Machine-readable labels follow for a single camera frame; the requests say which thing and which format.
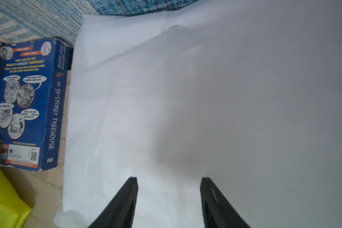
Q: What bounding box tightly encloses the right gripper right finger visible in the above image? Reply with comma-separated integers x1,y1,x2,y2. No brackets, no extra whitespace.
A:
200,177,250,228

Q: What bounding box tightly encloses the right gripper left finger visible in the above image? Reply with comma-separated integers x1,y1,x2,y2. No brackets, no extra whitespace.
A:
89,177,138,228

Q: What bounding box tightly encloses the white translucent raincoat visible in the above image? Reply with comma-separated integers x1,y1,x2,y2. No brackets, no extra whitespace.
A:
54,1,342,228

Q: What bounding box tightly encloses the small yellow folded raincoat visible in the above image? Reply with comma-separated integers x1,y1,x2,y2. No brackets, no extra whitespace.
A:
0,169,32,228

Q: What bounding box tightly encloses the blue treehouse book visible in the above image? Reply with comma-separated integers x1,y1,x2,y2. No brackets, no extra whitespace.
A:
0,38,71,172

